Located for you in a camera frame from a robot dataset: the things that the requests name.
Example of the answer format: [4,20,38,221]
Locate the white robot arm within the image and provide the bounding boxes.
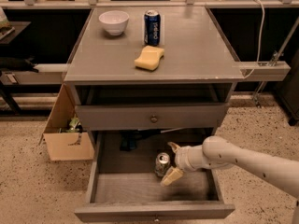
[161,136,299,200]

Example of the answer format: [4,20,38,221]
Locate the yellow sponge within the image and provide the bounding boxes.
[135,46,164,71]

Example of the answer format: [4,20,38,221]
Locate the green items in box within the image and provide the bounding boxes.
[59,117,83,133]

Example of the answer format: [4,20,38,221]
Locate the closed grey top drawer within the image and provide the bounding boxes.
[75,104,227,131]

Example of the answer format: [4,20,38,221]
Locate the white ceramic bowl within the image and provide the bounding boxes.
[99,10,129,35]

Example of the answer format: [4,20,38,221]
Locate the grey drawer cabinet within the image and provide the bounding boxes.
[64,7,242,131]

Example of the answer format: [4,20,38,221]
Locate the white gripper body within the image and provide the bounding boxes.
[174,145,235,174]

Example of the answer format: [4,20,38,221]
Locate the silver green 7up can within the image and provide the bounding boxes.
[154,152,171,177]

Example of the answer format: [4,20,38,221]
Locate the blue pepsi can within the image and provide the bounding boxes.
[144,10,161,46]

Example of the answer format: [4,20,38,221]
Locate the grey metal rail beam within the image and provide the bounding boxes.
[1,62,291,85]

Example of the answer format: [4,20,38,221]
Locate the cardboard box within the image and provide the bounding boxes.
[43,85,94,161]

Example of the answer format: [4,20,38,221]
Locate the open grey middle drawer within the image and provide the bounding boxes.
[75,129,235,223]

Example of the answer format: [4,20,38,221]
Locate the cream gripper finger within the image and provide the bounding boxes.
[161,167,184,187]
[167,142,180,153]

